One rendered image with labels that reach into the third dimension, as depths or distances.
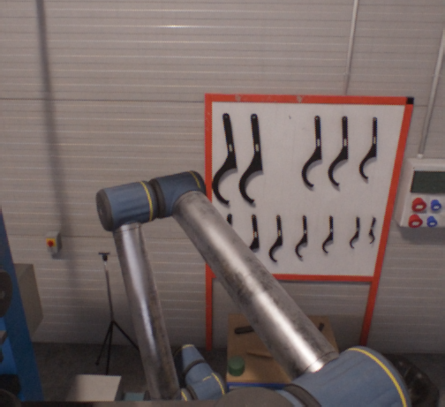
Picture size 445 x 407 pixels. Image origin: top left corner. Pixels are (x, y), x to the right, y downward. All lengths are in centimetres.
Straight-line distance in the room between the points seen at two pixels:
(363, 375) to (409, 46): 252
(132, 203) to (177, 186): 17
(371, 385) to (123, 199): 88
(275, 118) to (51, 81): 164
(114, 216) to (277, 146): 194
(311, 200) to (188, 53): 145
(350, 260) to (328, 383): 269
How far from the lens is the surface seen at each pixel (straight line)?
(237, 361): 269
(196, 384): 162
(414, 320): 426
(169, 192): 142
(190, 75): 301
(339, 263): 364
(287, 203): 328
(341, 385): 101
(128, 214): 138
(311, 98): 303
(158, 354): 149
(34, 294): 274
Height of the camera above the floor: 295
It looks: 23 degrees down
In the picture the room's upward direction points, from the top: 1 degrees clockwise
